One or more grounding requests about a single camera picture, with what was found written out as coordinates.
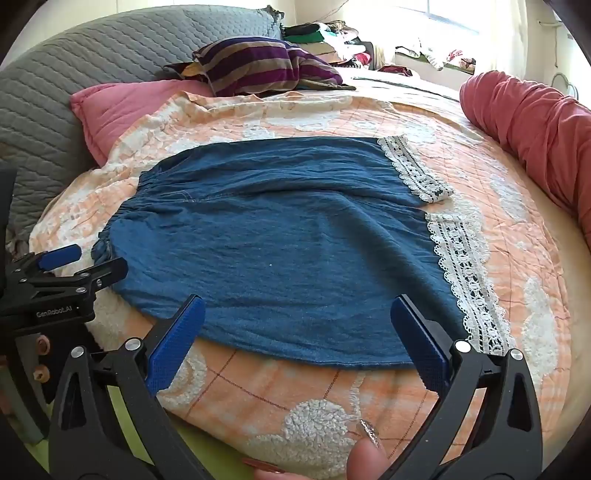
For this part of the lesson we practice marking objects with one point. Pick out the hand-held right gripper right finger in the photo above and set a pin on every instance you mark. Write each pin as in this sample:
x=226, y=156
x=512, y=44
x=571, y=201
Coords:
x=422, y=346

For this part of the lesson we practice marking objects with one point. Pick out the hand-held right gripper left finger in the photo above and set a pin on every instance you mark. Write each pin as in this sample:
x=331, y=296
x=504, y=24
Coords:
x=178, y=342

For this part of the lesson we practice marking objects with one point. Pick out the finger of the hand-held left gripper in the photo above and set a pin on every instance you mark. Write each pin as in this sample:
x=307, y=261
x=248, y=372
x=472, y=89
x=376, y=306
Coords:
x=108, y=272
x=60, y=258

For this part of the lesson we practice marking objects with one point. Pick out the blue pants with lace trim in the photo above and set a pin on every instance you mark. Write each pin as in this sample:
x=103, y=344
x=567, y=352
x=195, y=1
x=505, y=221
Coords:
x=277, y=254

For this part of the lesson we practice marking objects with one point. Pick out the person's left hand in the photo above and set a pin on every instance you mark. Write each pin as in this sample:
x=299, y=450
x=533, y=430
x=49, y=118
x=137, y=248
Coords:
x=42, y=346

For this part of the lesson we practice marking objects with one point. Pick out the person's right hand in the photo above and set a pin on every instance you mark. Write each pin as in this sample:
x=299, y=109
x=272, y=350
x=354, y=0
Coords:
x=369, y=457

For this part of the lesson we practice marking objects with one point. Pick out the lime green cloth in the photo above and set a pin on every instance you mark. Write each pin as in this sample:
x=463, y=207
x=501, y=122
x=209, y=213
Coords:
x=120, y=415

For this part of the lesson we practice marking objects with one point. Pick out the orange floral blanket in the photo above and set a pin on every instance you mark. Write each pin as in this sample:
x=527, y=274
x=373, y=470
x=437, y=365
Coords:
x=300, y=406

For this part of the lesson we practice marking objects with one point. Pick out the pink pillow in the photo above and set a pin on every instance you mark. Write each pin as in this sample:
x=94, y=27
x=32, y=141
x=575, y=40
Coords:
x=120, y=110

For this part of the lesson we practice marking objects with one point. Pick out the grey quilted headboard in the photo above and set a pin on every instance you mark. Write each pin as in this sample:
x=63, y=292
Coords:
x=69, y=83

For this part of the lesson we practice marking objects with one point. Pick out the red rolled duvet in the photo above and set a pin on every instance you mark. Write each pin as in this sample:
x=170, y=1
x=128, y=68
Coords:
x=531, y=124

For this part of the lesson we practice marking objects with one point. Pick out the striped dark blanket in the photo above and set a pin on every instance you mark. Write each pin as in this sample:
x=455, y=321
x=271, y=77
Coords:
x=249, y=64

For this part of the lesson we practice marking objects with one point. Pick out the grey quilted pillow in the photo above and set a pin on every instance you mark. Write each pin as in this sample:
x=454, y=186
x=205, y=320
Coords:
x=231, y=27

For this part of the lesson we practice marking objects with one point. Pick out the clothes on windowsill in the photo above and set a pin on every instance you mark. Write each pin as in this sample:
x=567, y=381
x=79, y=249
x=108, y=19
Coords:
x=434, y=57

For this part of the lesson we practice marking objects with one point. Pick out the pile of clothes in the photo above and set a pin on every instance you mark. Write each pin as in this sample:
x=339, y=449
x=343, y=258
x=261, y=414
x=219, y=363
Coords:
x=323, y=44

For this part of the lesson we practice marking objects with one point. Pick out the white curtain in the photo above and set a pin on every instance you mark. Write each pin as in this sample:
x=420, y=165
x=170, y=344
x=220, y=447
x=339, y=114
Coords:
x=512, y=37

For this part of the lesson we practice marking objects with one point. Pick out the window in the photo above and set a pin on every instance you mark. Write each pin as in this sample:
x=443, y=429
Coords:
x=429, y=14

